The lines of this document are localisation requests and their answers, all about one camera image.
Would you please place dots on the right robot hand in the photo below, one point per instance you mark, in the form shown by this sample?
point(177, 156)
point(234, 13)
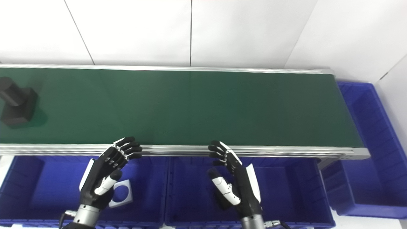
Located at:
point(244, 187)

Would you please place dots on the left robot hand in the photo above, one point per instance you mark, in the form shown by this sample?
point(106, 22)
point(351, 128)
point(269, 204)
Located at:
point(98, 171)

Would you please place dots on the black cylinder-on-base part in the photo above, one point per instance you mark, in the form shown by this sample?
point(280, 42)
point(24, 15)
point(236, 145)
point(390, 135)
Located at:
point(19, 111)

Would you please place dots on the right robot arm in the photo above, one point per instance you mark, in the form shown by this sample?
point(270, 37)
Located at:
point(252, 223)

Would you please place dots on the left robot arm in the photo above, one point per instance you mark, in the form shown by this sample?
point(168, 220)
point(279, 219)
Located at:
point(86, 217)

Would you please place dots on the white square part with hole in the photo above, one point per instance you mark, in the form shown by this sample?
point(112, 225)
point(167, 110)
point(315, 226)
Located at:
point(129, 190)

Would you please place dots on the green conveyor belt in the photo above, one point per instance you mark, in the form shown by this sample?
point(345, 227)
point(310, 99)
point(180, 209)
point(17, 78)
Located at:
point(254, 151)
point(190, 108)

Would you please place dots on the large blue plastic bin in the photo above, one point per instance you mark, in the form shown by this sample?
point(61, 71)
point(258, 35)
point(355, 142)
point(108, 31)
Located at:
point(365, 178)

